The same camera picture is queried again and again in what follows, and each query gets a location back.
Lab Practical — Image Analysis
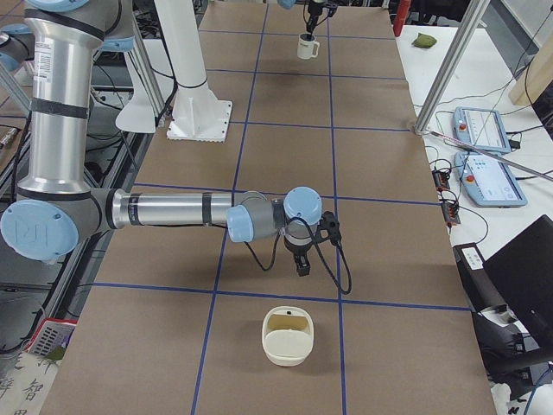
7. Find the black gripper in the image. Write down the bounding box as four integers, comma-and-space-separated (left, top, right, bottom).
284, 220, 318, 277
306, 0, 337, 42

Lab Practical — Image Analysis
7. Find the white HOME mug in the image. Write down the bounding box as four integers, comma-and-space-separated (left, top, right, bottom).
296, 32, 320, 61

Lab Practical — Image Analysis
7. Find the cream plastic bin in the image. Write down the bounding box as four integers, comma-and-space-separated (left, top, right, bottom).
261, 305, 315, 367

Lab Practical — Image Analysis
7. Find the brown paper table mat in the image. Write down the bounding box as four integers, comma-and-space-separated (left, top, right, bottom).
41, 3, 495, 414

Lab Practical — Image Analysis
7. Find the red cylinder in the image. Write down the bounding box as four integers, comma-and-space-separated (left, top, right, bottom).
392, 0, 411, 37

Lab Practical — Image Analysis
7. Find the green bean bag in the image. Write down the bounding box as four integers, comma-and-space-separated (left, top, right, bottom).
411, 33, 437, 49

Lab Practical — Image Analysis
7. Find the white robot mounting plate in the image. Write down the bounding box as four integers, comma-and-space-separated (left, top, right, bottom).
167, 98, 232, 143

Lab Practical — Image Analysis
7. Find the black box with label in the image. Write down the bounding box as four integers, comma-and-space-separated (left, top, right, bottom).
453, 243, 505, 312

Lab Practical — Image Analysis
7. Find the upper blue teach pendant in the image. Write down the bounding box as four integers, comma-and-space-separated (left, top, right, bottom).
453, 106, 511, 154

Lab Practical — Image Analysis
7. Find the blue teach pendant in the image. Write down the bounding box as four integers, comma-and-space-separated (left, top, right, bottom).
454, 151, 528, 208
453, 106, 511, 154

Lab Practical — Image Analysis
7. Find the lower blue teach pendant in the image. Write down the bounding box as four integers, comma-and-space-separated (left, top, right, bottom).
454, 151, 528, 208

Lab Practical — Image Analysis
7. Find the wooden plank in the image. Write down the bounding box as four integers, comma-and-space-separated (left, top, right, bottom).
509, 35, 552, 105

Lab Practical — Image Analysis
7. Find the thin metal rod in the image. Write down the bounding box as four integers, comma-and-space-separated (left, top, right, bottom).
424, 131, 553, 182

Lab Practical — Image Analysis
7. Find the white plastic basket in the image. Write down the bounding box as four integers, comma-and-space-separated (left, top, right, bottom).
23, 318, 78, 356

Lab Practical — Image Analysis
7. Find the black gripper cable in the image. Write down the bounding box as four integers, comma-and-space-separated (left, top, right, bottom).
243, 218, 353, 296

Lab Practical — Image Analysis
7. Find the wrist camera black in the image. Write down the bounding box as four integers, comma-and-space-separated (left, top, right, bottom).
315, 211, 342, 247

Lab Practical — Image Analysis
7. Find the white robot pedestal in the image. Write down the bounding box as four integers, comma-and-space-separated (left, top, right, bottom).
153, 0, 217, 126

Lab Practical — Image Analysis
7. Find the aluminium frame post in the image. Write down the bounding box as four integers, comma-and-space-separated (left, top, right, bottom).
414, 0, 491, 136

